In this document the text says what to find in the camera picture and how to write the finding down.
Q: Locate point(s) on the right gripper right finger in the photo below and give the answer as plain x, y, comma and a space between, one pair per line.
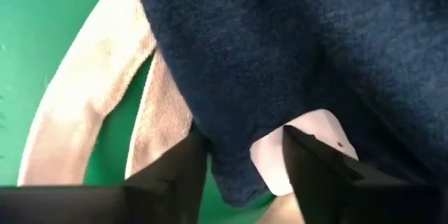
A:
343, 196

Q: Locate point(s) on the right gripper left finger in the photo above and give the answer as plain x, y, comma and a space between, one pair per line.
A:
147, 199

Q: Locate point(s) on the navy garment with white tag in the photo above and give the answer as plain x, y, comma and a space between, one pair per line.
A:
245, 42

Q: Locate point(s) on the white printed tote bag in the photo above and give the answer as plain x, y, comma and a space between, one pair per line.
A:
87, 87

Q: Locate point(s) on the green table mat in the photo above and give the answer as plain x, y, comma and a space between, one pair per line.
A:
28, 24

